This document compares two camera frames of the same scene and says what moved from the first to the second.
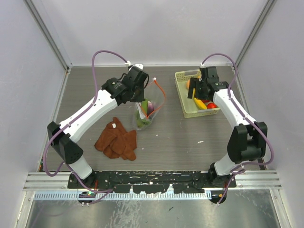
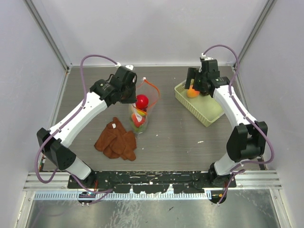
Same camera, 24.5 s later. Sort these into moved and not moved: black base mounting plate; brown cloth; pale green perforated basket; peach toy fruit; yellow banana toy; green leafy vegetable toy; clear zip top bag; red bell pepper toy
Moved: yellow banana toy; peach toy fruit; green leafy vegetable toy; pale green perforated basket; clear zip top bag; red bell pepper toy
Not moved: brown cloth; black base mounting plate
